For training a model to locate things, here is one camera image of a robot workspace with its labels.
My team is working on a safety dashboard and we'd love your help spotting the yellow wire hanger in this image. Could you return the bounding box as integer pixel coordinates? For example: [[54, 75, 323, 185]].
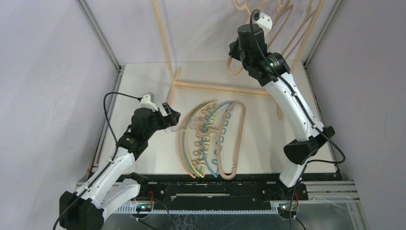
[[190, 100, 219, 176]]

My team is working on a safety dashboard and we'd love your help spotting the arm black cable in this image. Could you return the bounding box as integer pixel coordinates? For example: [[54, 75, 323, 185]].
[[249, 9, 346, 166], [52, 92, 143, 230]]

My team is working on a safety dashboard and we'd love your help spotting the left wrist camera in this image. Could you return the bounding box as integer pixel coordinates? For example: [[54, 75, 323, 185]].
[[140, 92, 158, 112]]

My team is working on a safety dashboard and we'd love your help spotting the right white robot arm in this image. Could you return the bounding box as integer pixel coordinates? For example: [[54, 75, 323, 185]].
[[229, 24, 335, 199]]

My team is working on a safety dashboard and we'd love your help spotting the orange wire hanger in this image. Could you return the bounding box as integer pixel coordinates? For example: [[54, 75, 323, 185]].
[[173, 103, 205, 179]]

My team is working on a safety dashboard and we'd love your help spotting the green wire hanger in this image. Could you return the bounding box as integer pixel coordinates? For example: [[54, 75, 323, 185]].
[[176, 102, 208, 179]]

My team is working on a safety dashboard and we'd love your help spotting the wooden clothes rack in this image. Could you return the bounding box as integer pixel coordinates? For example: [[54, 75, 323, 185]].
[[151, 0, 327, 120]]

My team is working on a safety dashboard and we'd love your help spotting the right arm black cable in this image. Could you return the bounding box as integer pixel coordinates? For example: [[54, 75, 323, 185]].
[[249, 9, 346, 166]]

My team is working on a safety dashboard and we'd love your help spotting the right circuit board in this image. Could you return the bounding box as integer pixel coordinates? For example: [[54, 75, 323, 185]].
[[278, 205, 296, 214]]

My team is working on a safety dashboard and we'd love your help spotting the left circuit board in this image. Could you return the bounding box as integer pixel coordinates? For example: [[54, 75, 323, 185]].
[[135, 204, 152, 213]]

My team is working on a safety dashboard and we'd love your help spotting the blue wire hanger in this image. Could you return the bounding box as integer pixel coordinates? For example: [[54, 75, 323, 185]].
[[189, 101, 236, 178]]

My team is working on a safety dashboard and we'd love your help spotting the beige plastic hanger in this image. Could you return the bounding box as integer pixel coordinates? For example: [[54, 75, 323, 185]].
[[268, 0, 326, 62], [226, 0, 294, 76], [196, 101, 246, 180]]

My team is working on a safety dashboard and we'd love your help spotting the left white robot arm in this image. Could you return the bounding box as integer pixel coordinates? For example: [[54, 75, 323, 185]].
[[54, 103, 180, 230]]

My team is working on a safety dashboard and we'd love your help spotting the circuit board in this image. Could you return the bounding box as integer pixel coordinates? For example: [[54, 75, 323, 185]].
[[278, 205, 296, 214], [135, 204, 152, 213]]

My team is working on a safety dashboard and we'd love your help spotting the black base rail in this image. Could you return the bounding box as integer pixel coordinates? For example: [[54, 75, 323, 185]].
[[137, 173, 309, 212]]

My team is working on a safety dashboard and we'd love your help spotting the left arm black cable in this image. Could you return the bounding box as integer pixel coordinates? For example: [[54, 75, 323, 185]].
[[52, 92, 143, 230]]

